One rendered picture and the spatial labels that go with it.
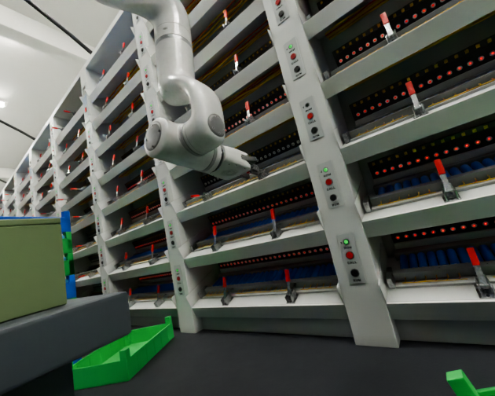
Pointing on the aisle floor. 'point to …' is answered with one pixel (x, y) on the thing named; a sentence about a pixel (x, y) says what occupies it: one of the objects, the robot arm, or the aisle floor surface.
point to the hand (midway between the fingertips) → (248, 170)
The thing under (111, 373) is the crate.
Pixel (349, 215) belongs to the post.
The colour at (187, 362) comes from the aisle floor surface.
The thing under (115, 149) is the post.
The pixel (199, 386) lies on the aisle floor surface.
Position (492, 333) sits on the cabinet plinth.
